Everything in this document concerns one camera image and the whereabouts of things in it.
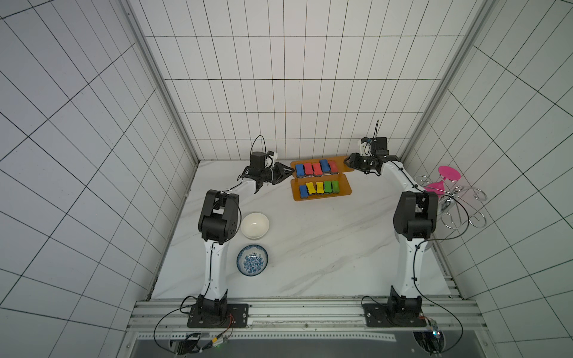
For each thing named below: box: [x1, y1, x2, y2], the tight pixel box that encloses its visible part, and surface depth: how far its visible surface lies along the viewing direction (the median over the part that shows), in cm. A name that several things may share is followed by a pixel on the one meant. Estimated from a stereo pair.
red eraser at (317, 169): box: [312, 162, 324, 178], surface depth 97 cm
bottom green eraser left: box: [323, 180, 333, 194], surface depth 109 cm
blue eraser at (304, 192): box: [299, 184, 309, 200], surface depth 106 cm
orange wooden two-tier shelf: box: [290, 155, 355, 202], surface depth 106 cm
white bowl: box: [240, 211, 271, 240], surface depth 93 cm
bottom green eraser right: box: [332, 180, 340, 194], surface depth 109 cm
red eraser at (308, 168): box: [303, 162, 315, 176], surface depth 97 cm
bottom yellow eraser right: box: [315, 181, 325, 194], surface depth 106 cm
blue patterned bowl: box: [236, 243, 269, 277], surface depth 85 cm
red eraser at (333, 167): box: [328, 159, 339, 175], surface depth 99 cm
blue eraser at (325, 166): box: [319, 158, 332, 174], surface depth 98 cm
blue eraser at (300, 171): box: [295, 164, 306, 179], surface depth 97 cm
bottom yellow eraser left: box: [305, 181, 317, 196], surface depth 107 cm
